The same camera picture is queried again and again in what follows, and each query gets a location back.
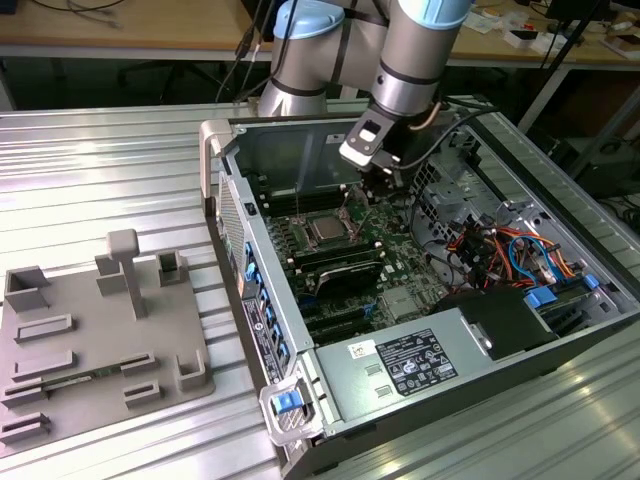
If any green RAM stick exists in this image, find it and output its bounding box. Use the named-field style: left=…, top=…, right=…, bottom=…
left=42, top=364, right=124, bottom=389

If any copper coloured wrist cable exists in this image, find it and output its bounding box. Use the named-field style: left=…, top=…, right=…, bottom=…
left=408, top=101, right=442, bottom=132

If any blue wire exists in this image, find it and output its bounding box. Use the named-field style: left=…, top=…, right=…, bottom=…
left=507, top=234, right=559, bottom=286

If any open grey PC case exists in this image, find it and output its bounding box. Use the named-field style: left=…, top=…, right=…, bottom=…
left=198, top=107, right=640, bottom=479

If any perforated metal drive cage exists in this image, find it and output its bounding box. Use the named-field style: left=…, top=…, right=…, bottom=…
left=407, top=152, right=506, bottom=246

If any CPU socket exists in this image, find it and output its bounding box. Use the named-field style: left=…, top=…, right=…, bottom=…
left=294, top=209, right=366, bottom=251

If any grey parts rack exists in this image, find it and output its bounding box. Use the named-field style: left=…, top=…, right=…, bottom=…
left=0, top=228, right=217, bottom=454

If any wooden desk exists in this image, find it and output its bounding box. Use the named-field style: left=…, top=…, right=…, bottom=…
left=0, top=0, right=640, bottom=71

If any blue case latch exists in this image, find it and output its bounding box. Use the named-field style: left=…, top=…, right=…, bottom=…
left=269, top=392, right=301, bottom=416

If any black RAM slot bank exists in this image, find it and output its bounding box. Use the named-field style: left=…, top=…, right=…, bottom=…
left=292, top=238, right=386, bottom=274
left=249, top=172, right=349, bottom=215

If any orange wire bundle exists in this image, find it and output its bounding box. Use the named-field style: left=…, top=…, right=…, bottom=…
left=447, top=224, right=576, bottom=291

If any green motherboard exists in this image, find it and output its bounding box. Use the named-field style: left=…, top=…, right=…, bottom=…
left=249, top=172, right=451, bottom=346

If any black fan shroud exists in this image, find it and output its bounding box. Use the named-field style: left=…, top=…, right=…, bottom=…
left=429, top=287, right=559, bottom=362

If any silver CPU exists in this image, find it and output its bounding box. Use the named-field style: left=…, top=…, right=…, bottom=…
left=307, top=215, right=346, bottom=240

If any blue disk carrier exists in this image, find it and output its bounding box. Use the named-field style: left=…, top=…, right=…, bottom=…
left=524, top=284, right=559, bottom=314

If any grey power supply unit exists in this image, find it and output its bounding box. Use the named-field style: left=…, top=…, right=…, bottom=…
left=313, top=307, right=494, bottom=424

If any small white box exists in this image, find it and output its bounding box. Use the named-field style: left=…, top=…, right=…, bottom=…
left=503, top=28, right=551, bottom=54

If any black camera cable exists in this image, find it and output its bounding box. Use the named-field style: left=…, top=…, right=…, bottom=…
left=398, top=107, right=504, bottom=169

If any grey case handle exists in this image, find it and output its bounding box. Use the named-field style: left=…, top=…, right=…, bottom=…
left=259, top=377, right=326, bottom=446
left=198, top=119, right=236, bottom=201

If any black expansion card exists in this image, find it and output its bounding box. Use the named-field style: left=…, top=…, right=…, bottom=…
left=314, top=262, right=384, bottom=301

